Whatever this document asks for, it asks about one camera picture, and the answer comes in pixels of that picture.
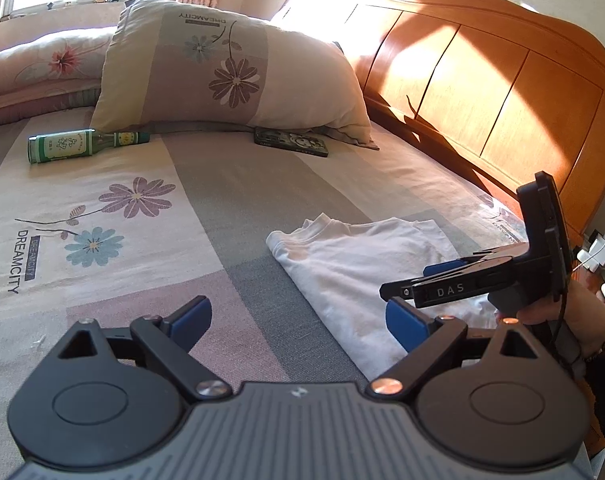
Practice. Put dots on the floral patchwork pillow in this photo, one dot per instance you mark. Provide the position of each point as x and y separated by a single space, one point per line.
182 70

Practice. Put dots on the folded pink floral quilt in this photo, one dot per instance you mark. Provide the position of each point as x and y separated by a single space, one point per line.
32 75

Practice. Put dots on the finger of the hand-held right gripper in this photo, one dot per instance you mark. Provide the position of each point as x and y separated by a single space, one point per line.
397 291
452 267

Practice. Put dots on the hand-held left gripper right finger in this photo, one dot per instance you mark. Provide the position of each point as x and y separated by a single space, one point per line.
407 325

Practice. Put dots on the green glass bottle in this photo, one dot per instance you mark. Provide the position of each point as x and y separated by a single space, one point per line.
57 146

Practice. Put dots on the person's right hand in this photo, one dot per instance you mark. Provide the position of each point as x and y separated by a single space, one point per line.
582 315

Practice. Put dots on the white long-sleeved printed shirt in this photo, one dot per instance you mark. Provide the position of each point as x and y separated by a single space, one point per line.
357 270

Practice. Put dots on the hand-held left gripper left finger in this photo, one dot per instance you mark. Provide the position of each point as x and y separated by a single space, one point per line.
190 322

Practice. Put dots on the white charger plug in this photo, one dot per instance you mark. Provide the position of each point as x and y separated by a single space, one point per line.
597 252

